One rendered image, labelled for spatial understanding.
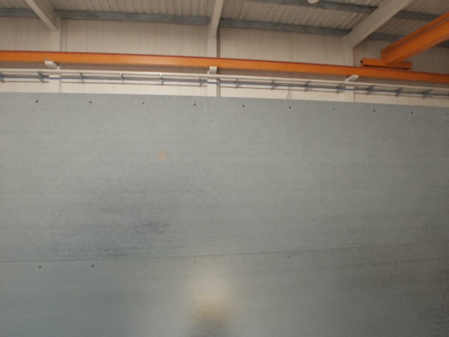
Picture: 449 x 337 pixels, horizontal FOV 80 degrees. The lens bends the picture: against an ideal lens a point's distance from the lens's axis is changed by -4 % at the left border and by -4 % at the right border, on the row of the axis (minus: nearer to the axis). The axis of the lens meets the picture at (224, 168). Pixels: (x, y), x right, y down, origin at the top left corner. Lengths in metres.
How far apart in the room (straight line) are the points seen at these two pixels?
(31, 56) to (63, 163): 9.64
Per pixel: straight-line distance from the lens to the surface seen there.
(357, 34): 11.37
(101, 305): 1.10
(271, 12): 10.27
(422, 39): 10.75
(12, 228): 1.12
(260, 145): 0.99
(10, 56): 10.89
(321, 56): 11.28
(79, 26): 10.96
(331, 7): 10.14
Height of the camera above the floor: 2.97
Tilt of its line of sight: 1 degrees down
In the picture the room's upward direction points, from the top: straight up
